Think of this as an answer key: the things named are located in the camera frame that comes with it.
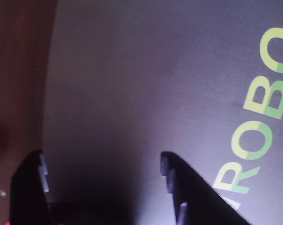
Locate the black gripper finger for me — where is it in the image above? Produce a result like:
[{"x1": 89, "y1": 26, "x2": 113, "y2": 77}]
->
[
  {"x1": 11, "y1": 150, "x2": 56, "y2": 225},
  {"x1": 160, "y1": 151, "x2": 250, "y2": 225}
]

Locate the grey mat with ROBO print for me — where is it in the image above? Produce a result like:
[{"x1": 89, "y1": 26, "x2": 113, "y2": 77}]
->
[{"x1": 42, "y1": 0, "x2": 283, "y2": 225}]

